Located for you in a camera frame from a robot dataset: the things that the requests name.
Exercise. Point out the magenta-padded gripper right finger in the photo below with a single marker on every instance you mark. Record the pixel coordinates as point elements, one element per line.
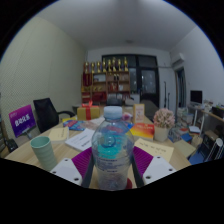
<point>143,160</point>

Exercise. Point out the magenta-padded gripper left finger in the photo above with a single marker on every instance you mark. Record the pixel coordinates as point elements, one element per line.
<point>81,161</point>

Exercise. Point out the clear plastic water bottle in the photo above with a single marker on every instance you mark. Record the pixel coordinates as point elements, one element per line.
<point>112,150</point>

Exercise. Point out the beige paper envelope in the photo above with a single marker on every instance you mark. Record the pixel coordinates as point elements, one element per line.
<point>155,150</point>

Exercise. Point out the flat round red coaster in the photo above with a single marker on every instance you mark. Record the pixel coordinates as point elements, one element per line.
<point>129,184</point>

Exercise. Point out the orange red book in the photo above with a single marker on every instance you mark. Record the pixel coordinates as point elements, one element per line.
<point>143,130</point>

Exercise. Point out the pale yellow notebook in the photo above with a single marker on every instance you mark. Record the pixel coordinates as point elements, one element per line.
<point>59,134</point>

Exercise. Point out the blue brochure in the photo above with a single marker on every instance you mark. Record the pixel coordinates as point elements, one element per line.
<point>74,125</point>

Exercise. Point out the mint green ribbed cup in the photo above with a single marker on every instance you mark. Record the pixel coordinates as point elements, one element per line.
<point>44,153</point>

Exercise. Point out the low wooden side table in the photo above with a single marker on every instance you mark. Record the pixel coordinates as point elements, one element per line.
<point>185,148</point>

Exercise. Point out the pink flowers in white pot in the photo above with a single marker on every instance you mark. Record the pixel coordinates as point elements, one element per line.
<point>163,120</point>

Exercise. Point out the orange standing card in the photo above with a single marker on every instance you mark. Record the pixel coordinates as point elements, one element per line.
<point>138,113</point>

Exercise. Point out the yellow gift box red ribbon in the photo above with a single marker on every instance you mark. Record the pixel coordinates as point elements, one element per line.
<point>88,112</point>

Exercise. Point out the grey armchair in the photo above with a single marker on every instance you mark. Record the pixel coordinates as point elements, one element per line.
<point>151,108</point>

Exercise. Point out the stack of books on floor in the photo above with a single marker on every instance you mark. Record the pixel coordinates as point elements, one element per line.
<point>185,120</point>

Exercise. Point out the black office chair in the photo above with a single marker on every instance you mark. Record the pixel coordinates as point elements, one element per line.
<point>45,113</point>

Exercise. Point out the purple sign board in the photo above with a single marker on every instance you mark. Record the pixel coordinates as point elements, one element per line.
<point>21,120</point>

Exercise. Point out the white round stool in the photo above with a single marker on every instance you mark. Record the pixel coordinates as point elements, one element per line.
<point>216,145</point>

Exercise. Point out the wooden shelf unit with trophies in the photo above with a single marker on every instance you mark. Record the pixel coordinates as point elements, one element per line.
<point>106,85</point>

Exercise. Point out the black computer monitor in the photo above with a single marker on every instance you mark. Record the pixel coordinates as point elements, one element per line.
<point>196,96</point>

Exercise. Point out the long wooden side desk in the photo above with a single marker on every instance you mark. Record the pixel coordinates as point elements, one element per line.
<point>213,115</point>

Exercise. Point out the white wall air conditioner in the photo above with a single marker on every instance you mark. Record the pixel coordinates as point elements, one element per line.
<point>178,60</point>

